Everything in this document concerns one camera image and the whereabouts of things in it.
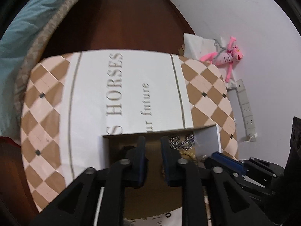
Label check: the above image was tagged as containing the wooden bead bracelet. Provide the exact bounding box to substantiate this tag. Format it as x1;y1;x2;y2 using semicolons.
179;151;198;163

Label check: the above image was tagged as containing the silver chain bracelet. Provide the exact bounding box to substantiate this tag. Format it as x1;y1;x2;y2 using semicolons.
168;134;196;150

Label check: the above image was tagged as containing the white power strip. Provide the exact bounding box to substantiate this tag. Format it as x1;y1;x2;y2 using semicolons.
228;79;258;143

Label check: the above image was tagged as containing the white cardboard box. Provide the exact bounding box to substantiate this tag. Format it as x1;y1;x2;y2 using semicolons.
101;124;223;219

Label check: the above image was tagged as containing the checkered printed tablecloth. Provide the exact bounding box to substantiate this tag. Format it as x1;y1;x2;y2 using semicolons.
20;50;238;225

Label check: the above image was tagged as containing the pink panther plush toy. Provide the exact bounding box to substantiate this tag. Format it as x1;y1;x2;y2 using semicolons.
200;36;243;83

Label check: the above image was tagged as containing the white box under plush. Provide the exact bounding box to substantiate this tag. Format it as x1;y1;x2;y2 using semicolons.
179;33;226;63

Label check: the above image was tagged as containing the bed with patterned mattress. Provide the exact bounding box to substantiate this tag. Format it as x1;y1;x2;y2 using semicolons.
1;0;79;143

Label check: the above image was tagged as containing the light blue duvet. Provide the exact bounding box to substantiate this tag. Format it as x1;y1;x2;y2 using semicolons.
1;0;65;139

